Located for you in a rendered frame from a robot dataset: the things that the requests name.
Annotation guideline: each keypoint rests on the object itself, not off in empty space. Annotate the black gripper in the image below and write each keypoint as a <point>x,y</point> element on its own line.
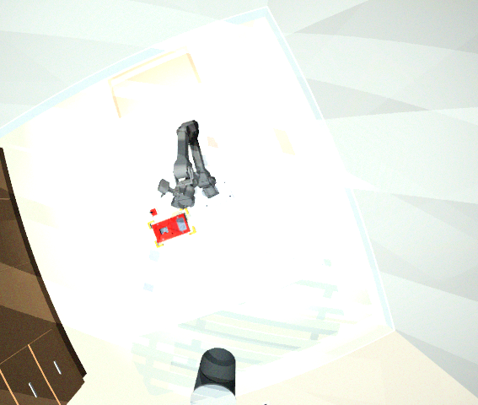
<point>164,187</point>

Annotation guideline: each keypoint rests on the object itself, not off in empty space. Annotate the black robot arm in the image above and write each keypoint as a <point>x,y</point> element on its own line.
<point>187,134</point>

